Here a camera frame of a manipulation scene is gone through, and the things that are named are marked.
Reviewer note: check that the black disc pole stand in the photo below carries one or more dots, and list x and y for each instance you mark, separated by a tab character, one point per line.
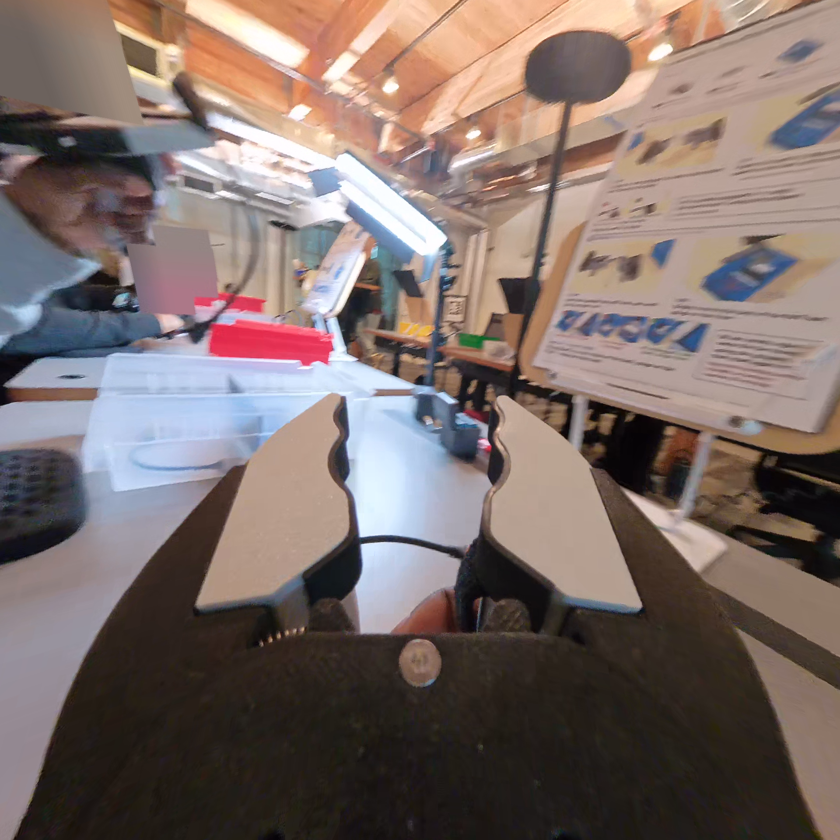
577	65

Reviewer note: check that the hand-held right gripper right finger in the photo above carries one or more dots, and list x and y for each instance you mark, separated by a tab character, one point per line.
558	518

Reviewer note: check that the green plastic bin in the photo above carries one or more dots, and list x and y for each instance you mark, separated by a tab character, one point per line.
479	341

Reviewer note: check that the grey table clamp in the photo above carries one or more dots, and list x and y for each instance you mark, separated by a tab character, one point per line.
453	426

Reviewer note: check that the red plastic bin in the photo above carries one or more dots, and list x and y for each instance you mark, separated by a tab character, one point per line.
229	305
269	341

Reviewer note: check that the clear plastic bin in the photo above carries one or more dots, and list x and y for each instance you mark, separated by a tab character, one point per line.
197	407

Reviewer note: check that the instruction poster board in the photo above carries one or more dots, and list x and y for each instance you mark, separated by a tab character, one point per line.
689	197
334	269

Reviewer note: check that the led light bar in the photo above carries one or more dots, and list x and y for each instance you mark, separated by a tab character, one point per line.
394	203

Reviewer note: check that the person's right hand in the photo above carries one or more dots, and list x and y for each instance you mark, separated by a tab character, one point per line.
430	610

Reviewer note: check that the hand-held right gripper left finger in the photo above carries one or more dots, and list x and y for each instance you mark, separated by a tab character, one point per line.
282	512

